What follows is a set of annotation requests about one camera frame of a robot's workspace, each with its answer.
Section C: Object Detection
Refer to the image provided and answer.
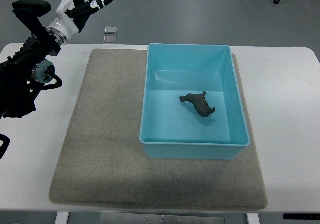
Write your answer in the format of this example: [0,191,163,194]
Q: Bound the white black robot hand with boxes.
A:
[46,0,114,46]

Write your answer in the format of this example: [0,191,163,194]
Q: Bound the brown hippo toy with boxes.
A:
[179,91,216,117]

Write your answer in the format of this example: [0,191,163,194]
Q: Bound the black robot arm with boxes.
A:
[0,0,64,118]

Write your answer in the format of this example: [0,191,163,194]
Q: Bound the blue plastic box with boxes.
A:
[139,43,251,160]

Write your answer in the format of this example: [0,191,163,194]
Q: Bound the upper floor socket plate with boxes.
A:
[104,25,118,34]

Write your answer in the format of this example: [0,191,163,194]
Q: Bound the floor socket plate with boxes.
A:
[103,35,117,44]
[104,25,118,34]

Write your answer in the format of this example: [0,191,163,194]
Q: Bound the lower floor socket plate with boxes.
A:
[103,35,117,44]

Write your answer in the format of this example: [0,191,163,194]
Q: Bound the grey felt mat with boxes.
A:
[49,49,268,210]

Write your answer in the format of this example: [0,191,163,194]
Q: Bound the black table control panel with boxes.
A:
[283,213,320,220]

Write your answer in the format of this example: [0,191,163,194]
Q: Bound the metal table frame bar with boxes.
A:
[54,212,261,224]

